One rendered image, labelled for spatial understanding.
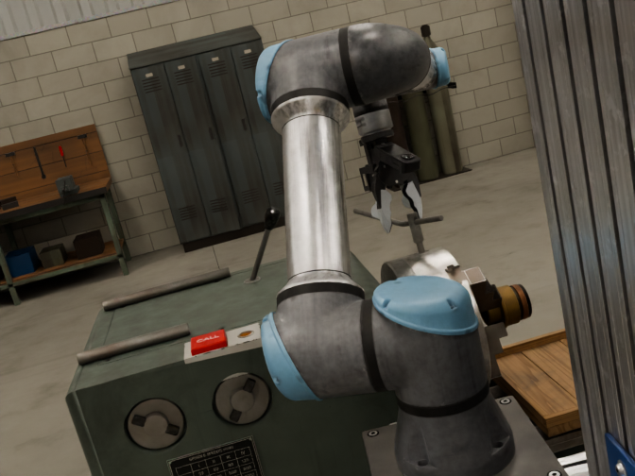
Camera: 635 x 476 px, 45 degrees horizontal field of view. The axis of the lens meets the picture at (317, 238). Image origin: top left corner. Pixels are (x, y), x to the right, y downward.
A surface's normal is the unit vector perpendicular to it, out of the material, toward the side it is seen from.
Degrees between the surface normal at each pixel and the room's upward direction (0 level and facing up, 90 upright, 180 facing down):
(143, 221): 90
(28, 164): 90
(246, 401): 90
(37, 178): 90
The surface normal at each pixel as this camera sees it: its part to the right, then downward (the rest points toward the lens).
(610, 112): -0.97, 0.24
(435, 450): -0.40, 0.02
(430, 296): -0.11, -0.96
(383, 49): 0.33, -0.11
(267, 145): 0.19, 0.20
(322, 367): -0.22, 0.22
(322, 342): -0.29, -0.28
